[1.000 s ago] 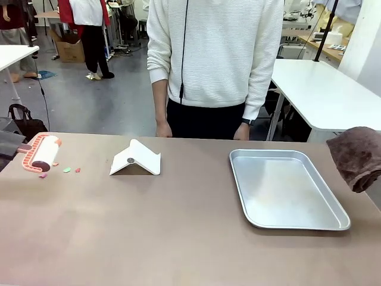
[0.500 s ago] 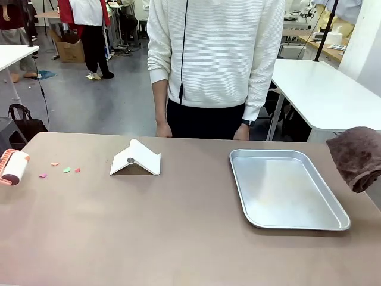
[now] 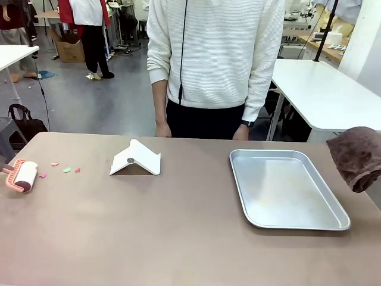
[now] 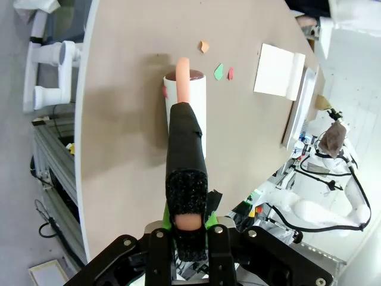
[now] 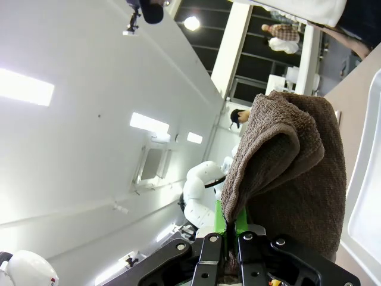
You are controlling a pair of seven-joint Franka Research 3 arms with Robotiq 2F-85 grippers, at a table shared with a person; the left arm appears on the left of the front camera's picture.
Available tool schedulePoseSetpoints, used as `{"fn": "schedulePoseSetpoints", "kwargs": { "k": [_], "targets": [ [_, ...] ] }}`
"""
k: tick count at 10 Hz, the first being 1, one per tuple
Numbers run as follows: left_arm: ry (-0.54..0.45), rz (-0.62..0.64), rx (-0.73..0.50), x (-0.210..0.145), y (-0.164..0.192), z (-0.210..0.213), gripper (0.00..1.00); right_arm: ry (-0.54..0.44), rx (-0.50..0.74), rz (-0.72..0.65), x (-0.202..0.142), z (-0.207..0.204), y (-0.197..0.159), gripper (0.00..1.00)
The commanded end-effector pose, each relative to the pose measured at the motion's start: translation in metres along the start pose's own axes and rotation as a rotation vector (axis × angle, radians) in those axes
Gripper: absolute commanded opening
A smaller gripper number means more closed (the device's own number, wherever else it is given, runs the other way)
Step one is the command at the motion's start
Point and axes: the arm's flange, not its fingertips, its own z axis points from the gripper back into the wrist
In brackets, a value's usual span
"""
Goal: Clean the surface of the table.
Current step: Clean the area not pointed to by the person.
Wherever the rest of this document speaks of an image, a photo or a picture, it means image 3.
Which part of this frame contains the grey plastic stool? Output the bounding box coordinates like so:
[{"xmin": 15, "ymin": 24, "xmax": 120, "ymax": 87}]
[{"xmin": 0, "ymin": 117, "xmax": 28, "ymax": 164}]

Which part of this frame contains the white folded roller stand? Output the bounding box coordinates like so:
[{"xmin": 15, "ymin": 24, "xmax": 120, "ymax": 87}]
[{"xmin": 109, "ymin": 138, "xmax": 162, "ymax": 176}]

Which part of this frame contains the pink white lint roller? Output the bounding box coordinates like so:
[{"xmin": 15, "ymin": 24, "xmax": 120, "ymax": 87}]
[{"xmin": 0, "ymin": 158, "xmax": 39, "ymax": 193}]

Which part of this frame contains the person's right forearm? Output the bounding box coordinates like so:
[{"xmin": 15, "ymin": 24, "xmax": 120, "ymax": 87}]
[{"xmin": 151, "ymin": 80, "xmax": 169, "ymax": 126}]

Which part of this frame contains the person in dark red clothes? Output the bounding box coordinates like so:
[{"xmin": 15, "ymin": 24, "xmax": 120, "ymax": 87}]
[{"xmin": 0, "ymin": 0, "xmax": 40, "ymax": 83}]

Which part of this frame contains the brown towel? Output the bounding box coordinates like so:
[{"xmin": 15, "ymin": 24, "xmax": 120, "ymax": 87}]
[{"xmin": 326, "ymin": 126, "xmax": 381, "ymax": 194}]

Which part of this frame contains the person's right hand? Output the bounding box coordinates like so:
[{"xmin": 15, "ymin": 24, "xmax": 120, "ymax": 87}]
[{"xmin": 155, "ymin": 121, "xmax": 173, "ymax": 138}]

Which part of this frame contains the thin black hanging cable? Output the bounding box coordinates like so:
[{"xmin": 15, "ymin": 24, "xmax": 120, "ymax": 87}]
[{"xmin": 32, "ymin": 53, "xmax": 51, "ymax": 132}]

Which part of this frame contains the silver metal tray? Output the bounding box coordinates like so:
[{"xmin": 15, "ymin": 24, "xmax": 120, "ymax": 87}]
[{"xmin": 228, "ymin": 148, "xmax": 351, "ymax": 232}]

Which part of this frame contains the large white table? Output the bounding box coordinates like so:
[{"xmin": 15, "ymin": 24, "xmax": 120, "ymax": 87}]
[{"xmin": 267, "ymin": 58, "xmax": 381, "ymax": 142}]

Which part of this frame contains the thick black stand pole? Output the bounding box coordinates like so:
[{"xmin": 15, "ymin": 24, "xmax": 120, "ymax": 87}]
[{"xmin": 314, "ymin": 0, "xmax": 340, "ymax": 63}]

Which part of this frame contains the white tissue box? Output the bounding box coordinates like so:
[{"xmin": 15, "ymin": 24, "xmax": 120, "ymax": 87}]
[{"xmin": 326, "ymin": 25, "xmax": 346, "ymax": 46}]

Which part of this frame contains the wooden workbench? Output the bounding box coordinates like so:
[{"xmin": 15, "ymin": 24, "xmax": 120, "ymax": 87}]
[{"xmin": 297, "ymin": 35, "xmax": 349, "ymax": 63}]

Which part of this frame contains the brown cardboard box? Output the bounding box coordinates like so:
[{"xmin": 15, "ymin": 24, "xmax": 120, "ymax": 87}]
[{"xmin": 55, "ymin": 32, "xmax": 86, "ymax": 63}]

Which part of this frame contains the black bag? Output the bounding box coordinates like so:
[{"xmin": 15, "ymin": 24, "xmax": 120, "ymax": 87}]
[{"xmin": 8, "ymin": 104, "xmax": 49, "ymax": 144}]

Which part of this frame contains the person in red jacket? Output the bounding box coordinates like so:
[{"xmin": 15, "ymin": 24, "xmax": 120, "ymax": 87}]
[{"xmin": 57, "ymin": 0, "xmax": 115, "ymax": 80}]

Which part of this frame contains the person's left hand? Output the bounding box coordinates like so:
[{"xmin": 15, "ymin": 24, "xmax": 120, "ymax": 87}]
[{"xmin": 232, "ymin": 125, "xmax": 249, "ymax": 141}]

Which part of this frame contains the person in white sweater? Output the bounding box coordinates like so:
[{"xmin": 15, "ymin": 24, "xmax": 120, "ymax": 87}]
[{"xmin": 146, "ymin": 0, "xmax": 286, "ymax": 140}]

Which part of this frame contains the small white table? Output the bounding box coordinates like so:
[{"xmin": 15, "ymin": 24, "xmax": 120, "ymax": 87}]
[{"xmin": 0, "ymin": 44, "xmax": 40, "ymax": 101}]

